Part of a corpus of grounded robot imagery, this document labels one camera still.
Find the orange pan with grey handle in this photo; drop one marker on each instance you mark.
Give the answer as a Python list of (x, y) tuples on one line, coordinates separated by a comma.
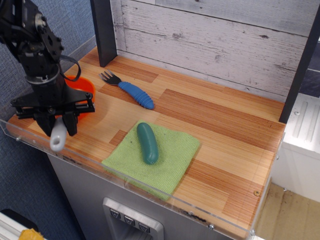
[(59, 131)]

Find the dark right frame post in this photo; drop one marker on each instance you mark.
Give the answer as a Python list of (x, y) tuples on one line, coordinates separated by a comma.
[(305, 60)]

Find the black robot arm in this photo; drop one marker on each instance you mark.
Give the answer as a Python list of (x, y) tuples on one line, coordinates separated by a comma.
[(25, 32)]

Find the fork with blue handle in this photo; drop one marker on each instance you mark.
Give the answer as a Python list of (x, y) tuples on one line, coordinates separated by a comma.
[(140, 96)]

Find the dark frame post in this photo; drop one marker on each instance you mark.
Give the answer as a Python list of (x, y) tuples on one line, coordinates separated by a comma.
[(104, 31), (305, 60)]

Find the dark left frame post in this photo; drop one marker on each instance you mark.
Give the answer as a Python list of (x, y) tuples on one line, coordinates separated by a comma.
[(104, 31)]

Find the white ribbed appliance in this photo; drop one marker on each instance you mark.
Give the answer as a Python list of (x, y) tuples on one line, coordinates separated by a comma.
[(297, 164)]

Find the grey metal cabinet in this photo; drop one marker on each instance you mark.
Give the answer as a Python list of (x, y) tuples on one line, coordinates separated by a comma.
[(86, 189)]

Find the silver button panel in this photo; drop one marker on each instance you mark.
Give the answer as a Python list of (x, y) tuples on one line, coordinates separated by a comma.
[(126, 223)]

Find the green toy cucumber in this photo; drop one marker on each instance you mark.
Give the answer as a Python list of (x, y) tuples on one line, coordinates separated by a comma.
[(148, 143)]

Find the green cloth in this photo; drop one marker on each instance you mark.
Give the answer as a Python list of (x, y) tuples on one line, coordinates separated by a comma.
[(176, 150)]

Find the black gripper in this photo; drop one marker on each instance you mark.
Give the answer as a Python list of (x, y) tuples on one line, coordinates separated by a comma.
[(52, 97)]

